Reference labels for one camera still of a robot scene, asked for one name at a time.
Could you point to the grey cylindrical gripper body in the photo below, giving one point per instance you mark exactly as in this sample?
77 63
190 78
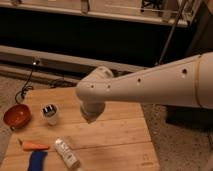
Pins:
91 111

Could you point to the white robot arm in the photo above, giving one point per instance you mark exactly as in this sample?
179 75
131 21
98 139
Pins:
187 82

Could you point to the white cup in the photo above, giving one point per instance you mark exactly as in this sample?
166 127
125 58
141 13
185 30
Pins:
50 114

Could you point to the white bottle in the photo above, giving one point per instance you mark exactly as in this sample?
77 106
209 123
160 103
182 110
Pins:
66 153

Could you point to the red bowl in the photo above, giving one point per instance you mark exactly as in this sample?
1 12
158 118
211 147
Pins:
17 116

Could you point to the orange carrot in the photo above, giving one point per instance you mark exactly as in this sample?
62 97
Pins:
28 146

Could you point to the blue cloth object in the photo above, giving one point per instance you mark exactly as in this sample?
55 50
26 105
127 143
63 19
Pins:
36 161

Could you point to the metal pole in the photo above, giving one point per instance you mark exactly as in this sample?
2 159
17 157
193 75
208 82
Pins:
171 32

